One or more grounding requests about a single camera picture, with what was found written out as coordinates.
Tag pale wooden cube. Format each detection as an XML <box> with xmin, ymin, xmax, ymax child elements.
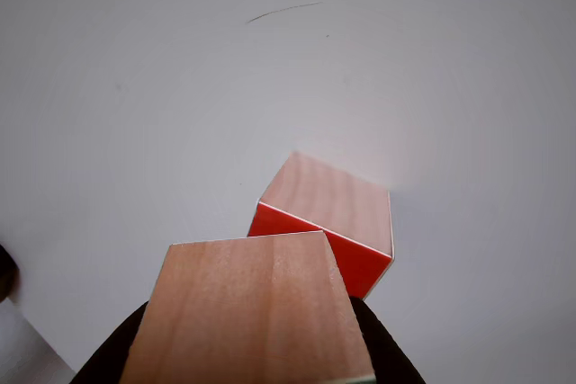
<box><xmin>120</xmin><ymin>230</ymin><xmax>377</xmax><ymax>384</ymax></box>

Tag wooden cube with red sides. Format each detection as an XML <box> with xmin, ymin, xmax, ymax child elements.
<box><xmin>247</xmin><ymin>150</ymin><xmax>397</xmax><ymax>302</ymax></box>

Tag dark round object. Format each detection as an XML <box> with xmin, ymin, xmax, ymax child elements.
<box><xmin>0</xmin><ymin>242</ymin><xmax>22</xmax><ymax>305</ymax></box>

